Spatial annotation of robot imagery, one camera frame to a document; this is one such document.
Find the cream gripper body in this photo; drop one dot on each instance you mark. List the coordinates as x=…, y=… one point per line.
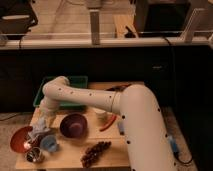
x=49, y=117

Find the grey-blue towel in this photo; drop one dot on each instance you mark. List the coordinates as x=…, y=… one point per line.
x=38, y=129

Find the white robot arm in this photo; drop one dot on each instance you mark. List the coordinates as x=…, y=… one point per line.
x=146, y=136

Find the purple bowl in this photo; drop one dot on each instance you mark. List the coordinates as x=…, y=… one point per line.
x=74, y=126

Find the metal spoon in bowl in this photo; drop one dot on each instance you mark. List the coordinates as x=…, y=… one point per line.
x=28, y=144

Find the red bowl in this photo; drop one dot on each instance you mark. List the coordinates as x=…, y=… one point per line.
x=18, y=139

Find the green plastic tray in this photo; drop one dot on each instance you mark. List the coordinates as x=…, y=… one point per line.
x=75, y=81

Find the white cup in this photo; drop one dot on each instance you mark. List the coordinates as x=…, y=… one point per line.
x=100, y=114

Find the bunch of dark grapes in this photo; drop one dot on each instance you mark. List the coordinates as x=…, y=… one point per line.
x=92, y=154

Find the red chili pepper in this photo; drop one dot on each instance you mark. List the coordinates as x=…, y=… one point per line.
x=109, y=123

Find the black chair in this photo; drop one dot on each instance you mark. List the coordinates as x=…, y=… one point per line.
x=16, y=18

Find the black handled tool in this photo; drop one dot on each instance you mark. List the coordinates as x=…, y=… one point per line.
x=118, y=88

